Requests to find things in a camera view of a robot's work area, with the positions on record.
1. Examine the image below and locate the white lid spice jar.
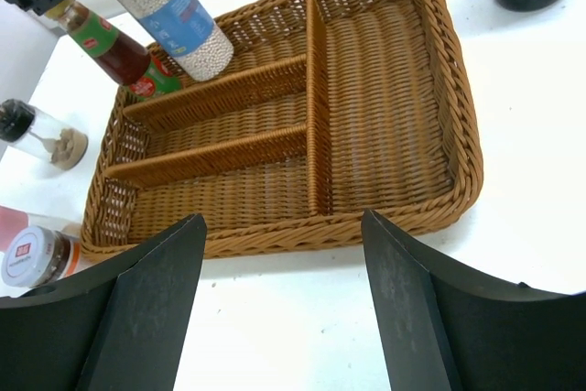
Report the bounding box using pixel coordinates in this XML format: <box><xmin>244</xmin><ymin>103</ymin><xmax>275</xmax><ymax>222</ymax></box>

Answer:
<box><xmin>1</xmin><ymin>225</ymin><xmax>91</xmax><ymax>288</ymax></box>

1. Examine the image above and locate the pink cap spice bottle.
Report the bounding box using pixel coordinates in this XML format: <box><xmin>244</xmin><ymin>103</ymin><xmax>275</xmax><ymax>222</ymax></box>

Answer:
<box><xmin>0</xmin><ymin>206</ymin><xmax>81</xmax><ymax>252</ymax></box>

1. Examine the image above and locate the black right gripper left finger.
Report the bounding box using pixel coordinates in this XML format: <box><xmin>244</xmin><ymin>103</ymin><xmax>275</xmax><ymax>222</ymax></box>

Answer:
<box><xmin>1</xmin><ymin>214</ymin><xmax>206</xmax><ymax>390</ymax></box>

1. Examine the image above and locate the blue label white pepper jar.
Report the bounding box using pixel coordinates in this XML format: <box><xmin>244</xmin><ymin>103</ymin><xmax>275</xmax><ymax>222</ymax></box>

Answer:
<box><xmin>117</xmin><ymin>0</ymin><xmax>233</xmax><ymax>81</ymax></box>

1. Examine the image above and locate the black cap spice shaker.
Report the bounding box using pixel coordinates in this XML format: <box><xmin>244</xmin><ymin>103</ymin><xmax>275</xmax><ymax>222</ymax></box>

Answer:
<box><xmin>1</xmin><ymin>99</ymin><xmax>88</xmax><ymax>170</ymax></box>

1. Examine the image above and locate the brown wicker divided basket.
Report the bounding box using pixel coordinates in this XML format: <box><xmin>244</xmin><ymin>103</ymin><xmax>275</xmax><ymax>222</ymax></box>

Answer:
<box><xmin>81</xmin><ymin>0</ymin><xmax>483</xmax><ymax>260</ymax></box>

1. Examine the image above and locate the green label sauce bottle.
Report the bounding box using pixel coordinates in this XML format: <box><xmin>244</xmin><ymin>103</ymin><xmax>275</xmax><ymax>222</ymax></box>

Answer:
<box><xmin>45</xmin><ymin>0</ymin><xmax>182</xmax><ymax>100</ymax></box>

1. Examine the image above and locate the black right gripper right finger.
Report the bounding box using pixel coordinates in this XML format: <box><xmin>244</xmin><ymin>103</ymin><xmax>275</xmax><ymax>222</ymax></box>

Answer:
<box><xmin>361</xmin><ymin>210</ymin><xmax>585</xmax><ymax>390</ymax></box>

